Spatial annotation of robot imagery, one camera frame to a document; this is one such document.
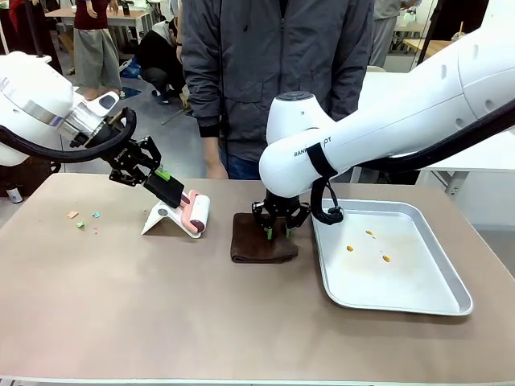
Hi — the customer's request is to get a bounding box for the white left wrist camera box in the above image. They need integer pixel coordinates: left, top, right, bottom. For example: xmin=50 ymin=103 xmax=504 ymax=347
xmin=82 ymin=90 xmax=121 ymax=118

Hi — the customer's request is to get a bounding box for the wooden background table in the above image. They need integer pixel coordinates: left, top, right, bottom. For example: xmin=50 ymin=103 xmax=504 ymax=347
xmin=43 ymin=7 xmax=152 ymax=46

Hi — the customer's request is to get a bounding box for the blue bag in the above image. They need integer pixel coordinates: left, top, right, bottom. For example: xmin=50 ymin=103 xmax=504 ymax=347
xmin=119 ymin=57 xmax=142 ymax=80

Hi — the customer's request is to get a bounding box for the light wooden background desk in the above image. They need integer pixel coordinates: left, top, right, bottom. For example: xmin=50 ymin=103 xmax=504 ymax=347
xmin=402 ymin=38 xmax=446 ymax=62

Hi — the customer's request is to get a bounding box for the person's right forearm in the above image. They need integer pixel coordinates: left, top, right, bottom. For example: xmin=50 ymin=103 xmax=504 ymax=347
xmin=181 ymin=47 xmax=227 ymax=140

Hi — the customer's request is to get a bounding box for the person in grey skirt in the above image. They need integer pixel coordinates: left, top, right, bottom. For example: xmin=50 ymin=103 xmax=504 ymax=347
xmin=73 ymin=0 xmax=123 ymax=92

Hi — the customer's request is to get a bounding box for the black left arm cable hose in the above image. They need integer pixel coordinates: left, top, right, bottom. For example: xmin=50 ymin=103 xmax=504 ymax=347
xmin=0 ymin=107 xmax=138 ymax=164

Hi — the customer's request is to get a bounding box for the brown cloth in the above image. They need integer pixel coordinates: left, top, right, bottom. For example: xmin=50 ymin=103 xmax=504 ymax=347
xmin=229 ymin=211 xmax=299 ymax=265

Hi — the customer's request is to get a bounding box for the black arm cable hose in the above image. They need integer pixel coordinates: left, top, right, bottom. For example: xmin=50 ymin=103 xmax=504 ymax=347
xmin=307 ymin=108 xmax=515 ymax=225
xmin=0 ymin=107 xmax=138 ymax=164

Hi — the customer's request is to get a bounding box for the dark bottle with white label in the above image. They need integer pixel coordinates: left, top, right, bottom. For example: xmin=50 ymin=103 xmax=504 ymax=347
xmin=5 ymin=183 xmax=24 ymax=205

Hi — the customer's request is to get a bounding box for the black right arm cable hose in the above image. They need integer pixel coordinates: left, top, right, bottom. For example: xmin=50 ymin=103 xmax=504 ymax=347
xmin=307 ymin=108 xmax=515 ymax=225

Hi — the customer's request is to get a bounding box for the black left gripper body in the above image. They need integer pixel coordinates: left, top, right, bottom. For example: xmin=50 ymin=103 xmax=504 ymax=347
xmin=90 ymin=127 xmax=142 ymax=179

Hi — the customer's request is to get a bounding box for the person in grey jacket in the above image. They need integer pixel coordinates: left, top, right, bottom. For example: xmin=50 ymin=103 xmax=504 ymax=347
xmin=179 ymin=0 xmax=376 ymax=180

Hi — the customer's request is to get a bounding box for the person's left forearm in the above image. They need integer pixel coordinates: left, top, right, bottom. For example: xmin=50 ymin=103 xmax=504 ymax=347
xmin=321 ymin=39 xmax=376 ymax=124

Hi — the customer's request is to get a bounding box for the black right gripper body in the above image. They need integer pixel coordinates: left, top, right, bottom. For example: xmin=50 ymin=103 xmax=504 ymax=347
xmin=263 ymin=191 xmax=311 ymax=218

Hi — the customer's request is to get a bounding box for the person's right hand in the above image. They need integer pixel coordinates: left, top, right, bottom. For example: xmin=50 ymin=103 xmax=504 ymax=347
xmin=202 ymin=135 xmax=229 ymax=179

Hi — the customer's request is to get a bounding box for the standing person in grey clothes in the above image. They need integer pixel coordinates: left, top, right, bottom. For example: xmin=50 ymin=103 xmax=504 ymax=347
xmin=369 ymin=0 xmax=404 ymax=69

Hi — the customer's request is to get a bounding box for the crouching person in black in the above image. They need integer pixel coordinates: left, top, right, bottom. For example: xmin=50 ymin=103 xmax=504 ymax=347
xmin=134 ymin=19 xmax=188 ymax=106

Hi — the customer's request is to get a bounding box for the silver metal tray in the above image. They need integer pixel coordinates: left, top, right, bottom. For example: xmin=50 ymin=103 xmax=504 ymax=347
xmin=311 ymin=198 xmax=475 ymax=317

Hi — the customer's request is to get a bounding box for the pink white lint roller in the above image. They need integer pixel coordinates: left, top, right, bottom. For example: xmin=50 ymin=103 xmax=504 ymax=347
xmin=179 ymin=191 xmax=212 ymax=236

